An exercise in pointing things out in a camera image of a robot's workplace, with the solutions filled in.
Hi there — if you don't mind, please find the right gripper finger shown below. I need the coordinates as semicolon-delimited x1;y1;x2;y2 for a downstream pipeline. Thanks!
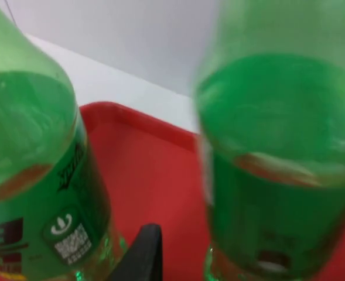
108;223;163;281

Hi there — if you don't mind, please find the green plastic bottle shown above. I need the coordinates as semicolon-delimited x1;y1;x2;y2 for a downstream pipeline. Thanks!
193;0;345;281
0;0;129;281

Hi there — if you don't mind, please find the red tray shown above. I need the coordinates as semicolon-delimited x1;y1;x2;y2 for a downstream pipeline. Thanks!
78;101;345;281

